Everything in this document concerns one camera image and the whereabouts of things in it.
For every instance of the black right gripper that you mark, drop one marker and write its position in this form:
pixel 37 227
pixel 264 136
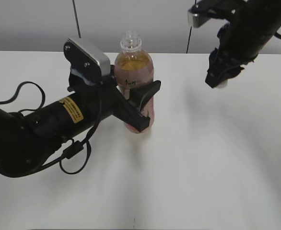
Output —
pixel 225 62

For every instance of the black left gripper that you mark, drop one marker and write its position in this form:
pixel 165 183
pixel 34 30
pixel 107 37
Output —
pixel 104 99

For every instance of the white bottle cap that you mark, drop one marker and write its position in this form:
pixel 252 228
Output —
pixel 222 85

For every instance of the peach oolong tea bottle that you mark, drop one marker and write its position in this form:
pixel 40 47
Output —
pixel 133 65

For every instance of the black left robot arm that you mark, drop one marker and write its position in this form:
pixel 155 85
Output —
pixel 51 133

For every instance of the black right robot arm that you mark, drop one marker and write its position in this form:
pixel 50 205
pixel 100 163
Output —
pixel 258 21

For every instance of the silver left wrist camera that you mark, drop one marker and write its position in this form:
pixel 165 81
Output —
pixel 87 62

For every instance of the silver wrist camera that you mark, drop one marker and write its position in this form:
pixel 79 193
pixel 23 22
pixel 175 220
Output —
pixel 205 10
pixel 87 62

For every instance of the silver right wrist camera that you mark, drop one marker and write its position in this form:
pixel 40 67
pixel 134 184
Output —
pixel 205 10

